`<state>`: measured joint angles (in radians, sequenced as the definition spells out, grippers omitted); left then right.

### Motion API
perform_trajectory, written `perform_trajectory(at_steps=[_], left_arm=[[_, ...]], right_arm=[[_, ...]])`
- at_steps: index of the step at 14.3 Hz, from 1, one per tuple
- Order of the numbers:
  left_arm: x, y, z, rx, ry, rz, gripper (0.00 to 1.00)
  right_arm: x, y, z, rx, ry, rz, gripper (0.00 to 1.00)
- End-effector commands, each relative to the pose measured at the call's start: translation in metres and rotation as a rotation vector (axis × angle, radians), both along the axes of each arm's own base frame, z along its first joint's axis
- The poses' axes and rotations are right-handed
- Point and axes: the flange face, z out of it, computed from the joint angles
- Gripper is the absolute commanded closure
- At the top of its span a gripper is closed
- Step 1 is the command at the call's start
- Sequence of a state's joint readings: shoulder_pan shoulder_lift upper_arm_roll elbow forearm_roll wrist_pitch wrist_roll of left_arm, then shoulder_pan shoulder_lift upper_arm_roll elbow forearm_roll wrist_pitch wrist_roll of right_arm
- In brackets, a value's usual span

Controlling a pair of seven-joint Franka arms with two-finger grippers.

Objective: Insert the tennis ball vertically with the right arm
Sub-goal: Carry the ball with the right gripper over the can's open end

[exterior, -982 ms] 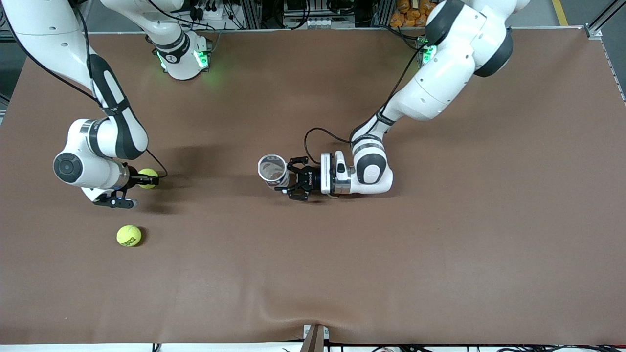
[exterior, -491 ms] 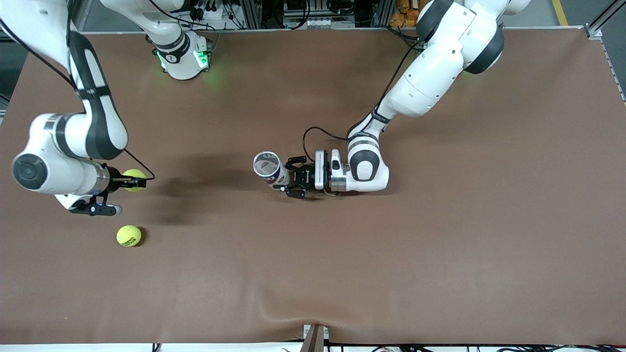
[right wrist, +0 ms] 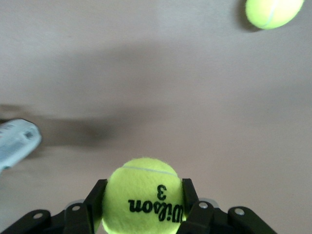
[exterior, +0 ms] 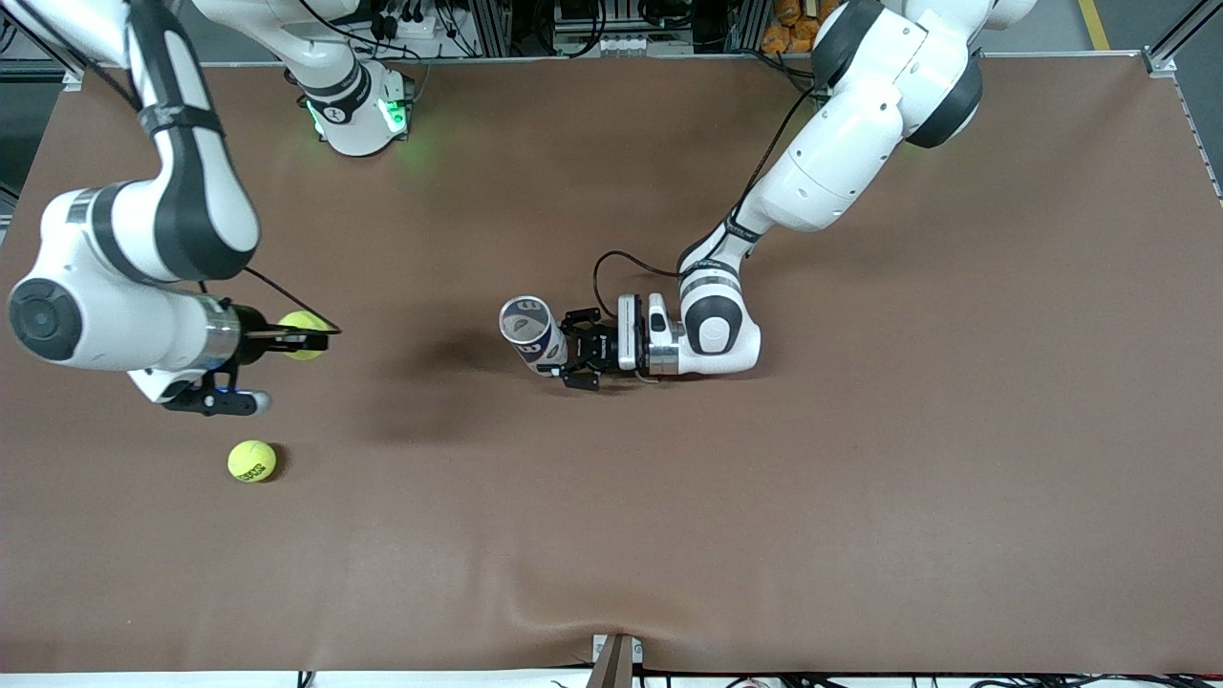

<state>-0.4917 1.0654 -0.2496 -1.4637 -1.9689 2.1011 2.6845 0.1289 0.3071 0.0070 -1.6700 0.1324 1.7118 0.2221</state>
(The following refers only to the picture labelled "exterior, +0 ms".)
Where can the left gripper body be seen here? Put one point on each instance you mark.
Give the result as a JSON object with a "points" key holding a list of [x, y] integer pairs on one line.
{"points": [[599, 350]]}

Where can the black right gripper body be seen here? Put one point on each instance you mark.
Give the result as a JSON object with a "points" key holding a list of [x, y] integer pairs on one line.
{"points": [[251, 333]]}

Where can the white Wilson tennis ball can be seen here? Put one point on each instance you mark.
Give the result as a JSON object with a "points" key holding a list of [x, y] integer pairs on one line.
{"points": [[530, 330]]}

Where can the yellow Roland Garros tennis ball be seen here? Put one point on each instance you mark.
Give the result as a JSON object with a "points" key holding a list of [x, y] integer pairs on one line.
{"points": [[251, 461]]}

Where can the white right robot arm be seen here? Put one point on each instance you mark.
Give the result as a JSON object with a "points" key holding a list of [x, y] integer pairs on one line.
{"points": [[115, 239]]}

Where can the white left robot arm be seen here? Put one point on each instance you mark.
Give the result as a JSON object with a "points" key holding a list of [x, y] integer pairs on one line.
{"points": [[841, 162]]}

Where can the brown table mat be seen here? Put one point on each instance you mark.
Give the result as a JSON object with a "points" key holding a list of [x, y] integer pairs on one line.
{"points": [[611, 497]]}

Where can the white terminal block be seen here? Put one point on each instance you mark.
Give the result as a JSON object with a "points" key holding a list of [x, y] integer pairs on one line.
{"points": [[621, 45]]}

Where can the brown mounting beam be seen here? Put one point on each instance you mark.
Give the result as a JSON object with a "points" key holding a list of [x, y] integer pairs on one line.
{"points": [[611, 669]]}

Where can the white power strip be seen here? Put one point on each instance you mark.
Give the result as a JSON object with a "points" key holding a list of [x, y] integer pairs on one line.
{"points": [[416, 27]]}

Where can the pile of orange packets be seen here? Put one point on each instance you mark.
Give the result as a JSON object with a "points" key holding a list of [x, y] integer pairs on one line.
{"points": [[788, 29]]}

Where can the metal edge bracket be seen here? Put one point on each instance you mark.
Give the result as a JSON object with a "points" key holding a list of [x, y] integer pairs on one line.
{"points": [[600, 645]]}

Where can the metal corner bracket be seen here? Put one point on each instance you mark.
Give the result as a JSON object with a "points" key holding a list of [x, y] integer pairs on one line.
{"points": [[73, 80], [1158, 63]]}

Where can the aluminium frame post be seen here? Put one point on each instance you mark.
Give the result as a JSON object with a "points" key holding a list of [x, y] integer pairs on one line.
{"points": [[743, 25], [494, 27]]}

